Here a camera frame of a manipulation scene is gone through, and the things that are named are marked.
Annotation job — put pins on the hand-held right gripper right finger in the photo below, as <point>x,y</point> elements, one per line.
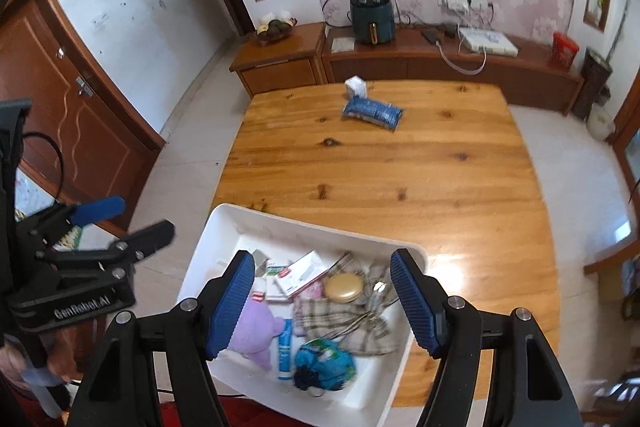
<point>415,302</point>

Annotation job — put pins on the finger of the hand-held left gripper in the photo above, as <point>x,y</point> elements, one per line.
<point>147,237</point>
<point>100,207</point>

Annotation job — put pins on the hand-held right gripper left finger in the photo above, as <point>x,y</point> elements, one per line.
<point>230,307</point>

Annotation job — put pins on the purple plush toy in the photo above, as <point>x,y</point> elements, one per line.
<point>255,327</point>

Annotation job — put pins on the white plastic tray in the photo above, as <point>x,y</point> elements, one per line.
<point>225,237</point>

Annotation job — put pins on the plaid doll jacket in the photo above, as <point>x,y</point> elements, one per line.
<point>345,322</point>

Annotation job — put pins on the long white red medicine box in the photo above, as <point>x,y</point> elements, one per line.
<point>305,272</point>

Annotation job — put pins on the pink patterned packet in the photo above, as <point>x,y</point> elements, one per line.
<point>312,291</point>

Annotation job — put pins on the person's left hand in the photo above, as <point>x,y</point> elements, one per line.
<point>65,352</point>

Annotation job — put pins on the green white medicine box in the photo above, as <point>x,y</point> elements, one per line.
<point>276,268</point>

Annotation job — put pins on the blue white tube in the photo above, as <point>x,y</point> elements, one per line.
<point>285,349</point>

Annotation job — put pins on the colourful floor poster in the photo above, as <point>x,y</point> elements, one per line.
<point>30,202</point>

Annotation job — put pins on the brown wooden door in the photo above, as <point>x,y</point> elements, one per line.
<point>60,107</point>

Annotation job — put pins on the person's red clothing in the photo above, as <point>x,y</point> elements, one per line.
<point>200,414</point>

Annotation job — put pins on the blue plastic packet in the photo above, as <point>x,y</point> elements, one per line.
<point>372,113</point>

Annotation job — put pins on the wooden chair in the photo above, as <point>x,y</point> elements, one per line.
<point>615,264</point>

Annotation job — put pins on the wooden side cabinet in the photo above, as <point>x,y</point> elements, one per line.
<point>280,67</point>

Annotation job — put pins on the small white box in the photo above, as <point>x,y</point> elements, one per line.
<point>355,87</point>

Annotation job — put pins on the long wooden television cabinet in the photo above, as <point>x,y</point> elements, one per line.
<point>450,72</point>

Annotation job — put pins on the fruit bowl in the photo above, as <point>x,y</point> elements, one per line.
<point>275,29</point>

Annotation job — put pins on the white waste bin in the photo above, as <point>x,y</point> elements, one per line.
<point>600,123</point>

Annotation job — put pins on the black phone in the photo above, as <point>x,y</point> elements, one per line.
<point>431,36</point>

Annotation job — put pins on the flat white media player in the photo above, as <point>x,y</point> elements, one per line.
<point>487,41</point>

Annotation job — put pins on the dark green air fryer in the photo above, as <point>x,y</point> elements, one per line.
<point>370,14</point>

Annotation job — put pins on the red bucket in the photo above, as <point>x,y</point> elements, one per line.
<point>565,49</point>

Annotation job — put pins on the white wall outlet strip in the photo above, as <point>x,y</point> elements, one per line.
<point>462,2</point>

